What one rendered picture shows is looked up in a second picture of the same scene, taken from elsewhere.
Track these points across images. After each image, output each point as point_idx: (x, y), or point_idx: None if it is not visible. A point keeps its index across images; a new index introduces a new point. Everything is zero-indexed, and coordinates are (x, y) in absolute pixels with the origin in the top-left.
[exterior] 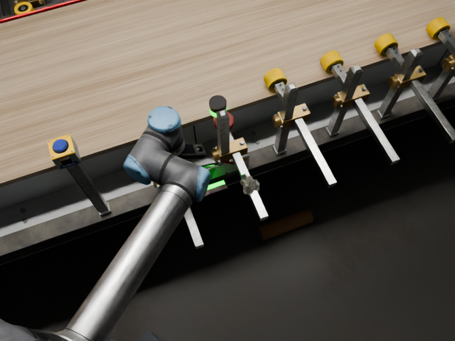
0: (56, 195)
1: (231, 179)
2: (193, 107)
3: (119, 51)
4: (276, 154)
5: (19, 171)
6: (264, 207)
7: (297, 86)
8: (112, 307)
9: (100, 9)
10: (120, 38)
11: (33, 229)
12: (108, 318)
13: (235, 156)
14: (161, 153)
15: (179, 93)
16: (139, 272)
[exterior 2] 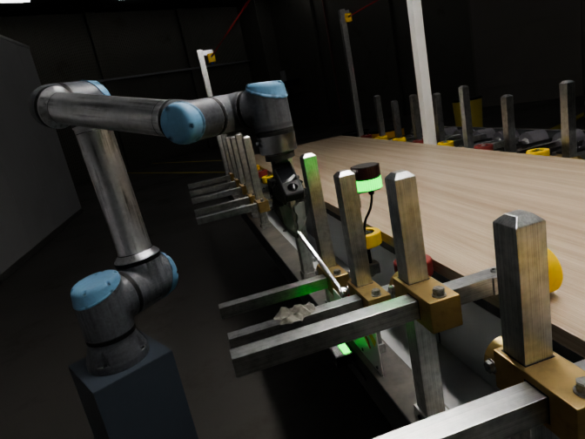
0: (342, 267)
1: (358, 367)
2: (430, 239)
3: (512, 188)
4: (413, 407)
5: (324, 196)
6: (246, 334)
7: (556, 322)
8: (68, 98)
9: (581, 167)
10: (536, 185)
11: (293, 252)
12: (62, 100)
13: (351, 297)
14: (219, 97)
15: (454, 227)
16: (90, 104)
